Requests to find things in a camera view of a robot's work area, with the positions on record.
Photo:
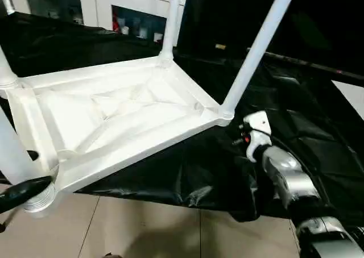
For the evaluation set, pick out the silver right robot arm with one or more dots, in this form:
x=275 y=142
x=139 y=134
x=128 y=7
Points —
x=290 y=178

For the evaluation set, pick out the small white jar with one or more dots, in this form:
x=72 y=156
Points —
x=125 y=29
x=158 y=37

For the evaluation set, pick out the black work mat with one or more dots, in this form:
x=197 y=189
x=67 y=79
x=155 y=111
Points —
x=199 y=173

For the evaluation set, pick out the dark metal rod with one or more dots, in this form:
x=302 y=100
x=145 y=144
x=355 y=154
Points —
x=318 y=65

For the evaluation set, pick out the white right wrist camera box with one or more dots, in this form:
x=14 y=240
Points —
x=257 y=127

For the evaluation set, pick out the white plastic table leg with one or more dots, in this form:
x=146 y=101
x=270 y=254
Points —
x=17 y=155
x=170 y=19
x=5 y=70
x=256 y=48

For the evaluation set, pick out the red bottle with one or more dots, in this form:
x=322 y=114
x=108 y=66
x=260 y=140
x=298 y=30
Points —
x=115 y=24

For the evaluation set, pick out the white flat board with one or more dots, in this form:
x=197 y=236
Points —
x=350 y=96

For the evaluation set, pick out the white bottle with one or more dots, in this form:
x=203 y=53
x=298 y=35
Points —
x=142 y=33

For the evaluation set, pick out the white plastic table top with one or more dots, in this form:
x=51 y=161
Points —
x=114 y=110

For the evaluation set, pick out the small yellow tag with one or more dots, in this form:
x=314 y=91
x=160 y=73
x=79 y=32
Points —
x=220 y=46

